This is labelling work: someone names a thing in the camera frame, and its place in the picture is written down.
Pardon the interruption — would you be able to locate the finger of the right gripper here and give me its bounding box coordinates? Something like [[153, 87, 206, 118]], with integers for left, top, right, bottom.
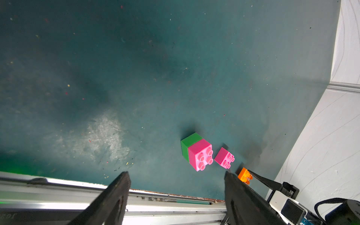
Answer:
[[248, 170, 283, 191]]

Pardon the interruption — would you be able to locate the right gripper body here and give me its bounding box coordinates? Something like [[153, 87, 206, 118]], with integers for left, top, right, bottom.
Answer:
[[267, 181, 300, 203]]

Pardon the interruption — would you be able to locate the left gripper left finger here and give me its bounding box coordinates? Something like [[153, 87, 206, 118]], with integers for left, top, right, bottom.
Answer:
[[69, 172, 131, 225]]

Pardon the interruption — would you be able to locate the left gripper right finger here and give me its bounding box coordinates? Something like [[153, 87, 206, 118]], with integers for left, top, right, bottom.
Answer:
[[224, 171, 285, 225]]

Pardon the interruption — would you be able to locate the orange lego brick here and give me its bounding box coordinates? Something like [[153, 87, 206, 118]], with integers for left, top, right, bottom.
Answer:
[[238, 168, 253, 185]]

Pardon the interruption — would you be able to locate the pink lego brick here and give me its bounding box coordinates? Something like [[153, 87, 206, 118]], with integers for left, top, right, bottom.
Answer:
[[188, 139, 214, 172], [214, 147, 235, 169]]

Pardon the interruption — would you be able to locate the green lego brick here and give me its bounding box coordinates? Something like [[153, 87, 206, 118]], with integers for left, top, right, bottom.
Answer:
[[181, 133, 203, 162]]

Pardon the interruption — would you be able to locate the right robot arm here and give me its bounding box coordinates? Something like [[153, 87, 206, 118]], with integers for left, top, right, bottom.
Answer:
[[249, 171, 360, 225]]

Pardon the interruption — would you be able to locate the green table mat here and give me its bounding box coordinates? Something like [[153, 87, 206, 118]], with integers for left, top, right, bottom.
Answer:
[[1, 1, 341, 199]]

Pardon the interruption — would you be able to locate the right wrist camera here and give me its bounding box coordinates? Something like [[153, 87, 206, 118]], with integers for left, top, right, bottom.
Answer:
[[270, 191, 308, 225]]

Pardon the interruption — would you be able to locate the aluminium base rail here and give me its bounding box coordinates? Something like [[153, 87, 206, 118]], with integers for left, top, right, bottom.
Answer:
[[1, 172, 229, 225]]

